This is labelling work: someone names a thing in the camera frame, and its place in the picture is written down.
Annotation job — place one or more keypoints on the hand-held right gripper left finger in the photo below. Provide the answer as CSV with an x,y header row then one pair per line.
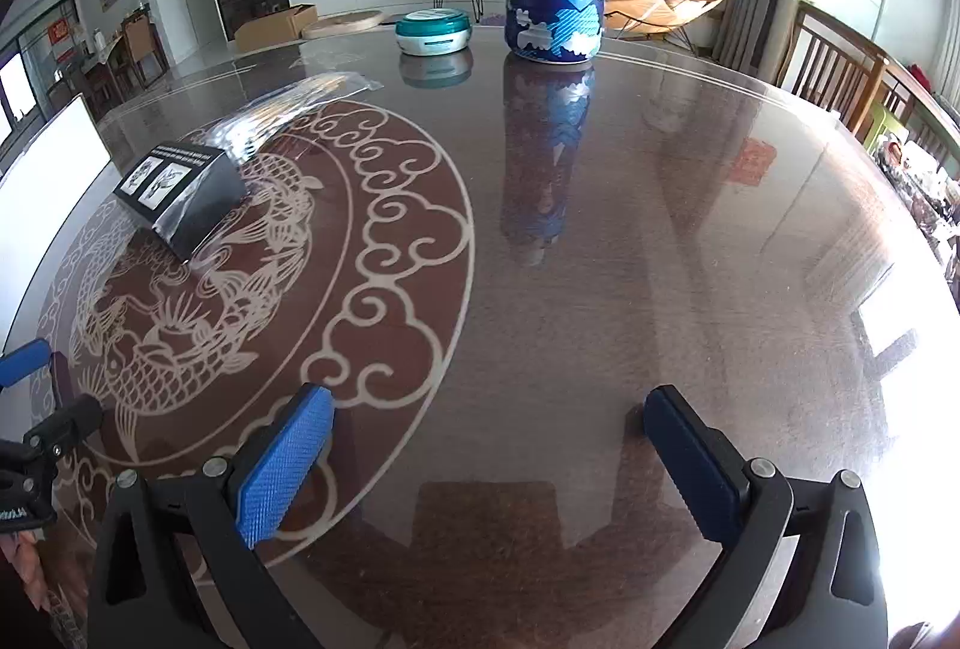
x,y
285,461

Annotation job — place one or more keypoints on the wooden dining chair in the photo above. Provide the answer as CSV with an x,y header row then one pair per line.
x,y
146,45

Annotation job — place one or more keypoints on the red wall hanging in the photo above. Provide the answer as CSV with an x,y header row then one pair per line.
x,y
61,32

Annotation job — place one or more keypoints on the teal round box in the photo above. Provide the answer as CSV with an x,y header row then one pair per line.
x,y
435,30

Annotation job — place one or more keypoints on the wooden slatted chair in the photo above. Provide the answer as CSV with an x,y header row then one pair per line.
x,y
922,101
829,60

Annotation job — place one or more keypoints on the brown cardboard box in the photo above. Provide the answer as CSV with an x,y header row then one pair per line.
x,y
274,26

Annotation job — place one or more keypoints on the cotton swab packet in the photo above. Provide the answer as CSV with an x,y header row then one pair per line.
x,y
262,120

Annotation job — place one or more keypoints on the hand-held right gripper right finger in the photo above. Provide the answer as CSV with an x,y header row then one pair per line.
x,y
690,469

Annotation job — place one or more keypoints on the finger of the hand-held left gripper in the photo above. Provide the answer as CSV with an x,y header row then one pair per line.
x,y
22,364
67,424

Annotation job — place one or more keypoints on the person's left hand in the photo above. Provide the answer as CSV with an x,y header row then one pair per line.
x,y
19,566

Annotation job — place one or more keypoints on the black cardboard box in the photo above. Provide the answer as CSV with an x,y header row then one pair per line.
x,y
202,206

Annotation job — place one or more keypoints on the green chair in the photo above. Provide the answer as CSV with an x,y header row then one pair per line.
x,y
885,131

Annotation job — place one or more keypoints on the beige pet bed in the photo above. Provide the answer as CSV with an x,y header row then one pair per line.
x,y
341,24

